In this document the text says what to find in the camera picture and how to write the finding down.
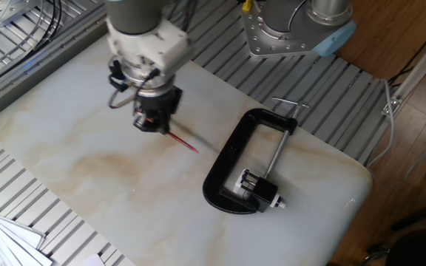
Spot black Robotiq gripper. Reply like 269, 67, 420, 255
132, 85, 183, 135

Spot red pencil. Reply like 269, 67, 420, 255
166, 131, 200, 154

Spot white marble board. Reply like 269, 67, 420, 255
0, 35, 373, 266

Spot black C-clamp with steel screw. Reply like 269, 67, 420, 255
202, 96, 310, 215

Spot silver robot mounting plate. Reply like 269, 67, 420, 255
240, 3, 332, 59

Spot aluminium plate with holes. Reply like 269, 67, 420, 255
0, 0, 44, 29

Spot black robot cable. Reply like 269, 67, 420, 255
108, 58, 162, 110

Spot black cables on table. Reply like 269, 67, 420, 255
27, 0, 64, 53

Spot white cable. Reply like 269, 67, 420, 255
366, 79, 398, 169

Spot aluminium frame profile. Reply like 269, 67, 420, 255
381, 21, 426, 117

